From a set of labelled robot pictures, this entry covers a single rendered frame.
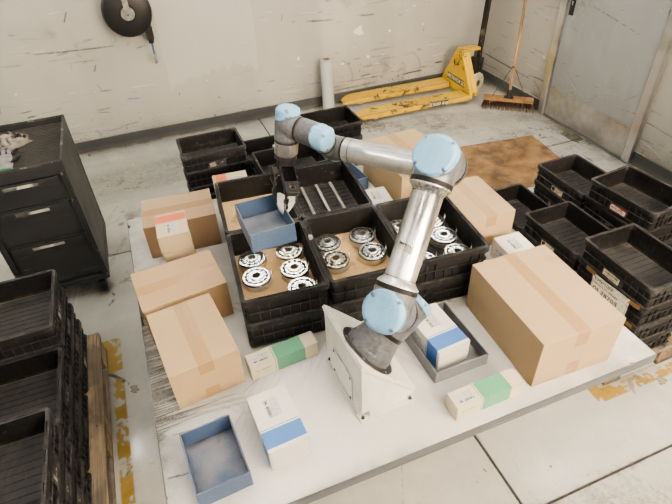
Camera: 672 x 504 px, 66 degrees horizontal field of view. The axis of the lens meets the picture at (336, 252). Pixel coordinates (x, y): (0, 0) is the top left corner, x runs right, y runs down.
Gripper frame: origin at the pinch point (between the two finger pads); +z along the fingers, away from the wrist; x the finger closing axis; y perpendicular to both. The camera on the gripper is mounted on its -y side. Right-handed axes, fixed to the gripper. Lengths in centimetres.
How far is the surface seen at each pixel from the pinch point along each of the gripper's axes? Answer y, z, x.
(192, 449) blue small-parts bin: -48, 48, 40
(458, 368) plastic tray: -53, 33, -44
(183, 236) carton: 30, 26, 31
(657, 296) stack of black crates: -38, 37, -151
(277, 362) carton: -29, 40, 9
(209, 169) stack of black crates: 157, 64, 3
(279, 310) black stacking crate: -17.3, 27.9, 5.9
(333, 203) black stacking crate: 40, 25, -34
